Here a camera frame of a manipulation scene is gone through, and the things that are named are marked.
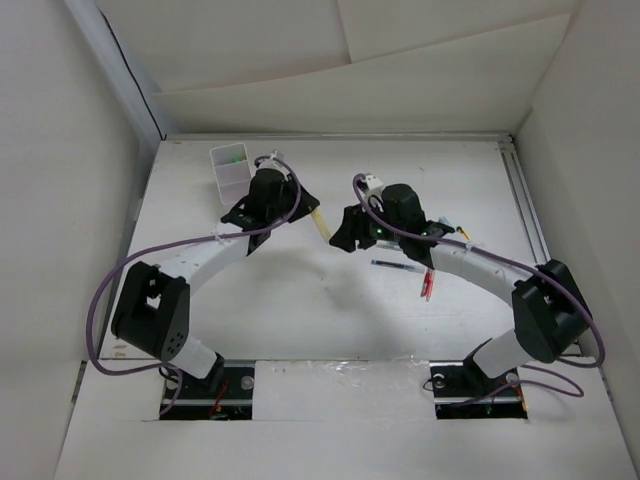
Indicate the dark blue pen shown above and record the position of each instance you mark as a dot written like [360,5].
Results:
[395,265]

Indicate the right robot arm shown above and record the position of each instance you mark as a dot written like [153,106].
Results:
[549,312]

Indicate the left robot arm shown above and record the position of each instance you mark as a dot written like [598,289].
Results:
[154,307]

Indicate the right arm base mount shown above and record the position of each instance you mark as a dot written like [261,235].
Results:
[461,391]

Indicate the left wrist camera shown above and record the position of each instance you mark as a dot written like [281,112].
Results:
[273,161]

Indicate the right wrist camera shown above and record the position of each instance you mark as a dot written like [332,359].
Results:
[369,185]

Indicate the red pen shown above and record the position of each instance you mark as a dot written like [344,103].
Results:
[427,286]

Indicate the white three-compartment organizer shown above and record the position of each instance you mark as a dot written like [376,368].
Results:
[233,180]

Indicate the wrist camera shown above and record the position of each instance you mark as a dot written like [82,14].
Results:
[273,161]
[369,185]

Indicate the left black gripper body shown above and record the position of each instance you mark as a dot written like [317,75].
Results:
[288,191]

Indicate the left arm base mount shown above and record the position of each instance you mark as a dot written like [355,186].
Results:
[226,394]

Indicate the cream yellow highlighter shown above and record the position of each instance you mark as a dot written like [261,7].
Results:
[321,225]

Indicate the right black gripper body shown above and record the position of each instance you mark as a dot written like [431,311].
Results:
[381,232]

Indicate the yellow utility knife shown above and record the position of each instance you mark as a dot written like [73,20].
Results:
[463,233]

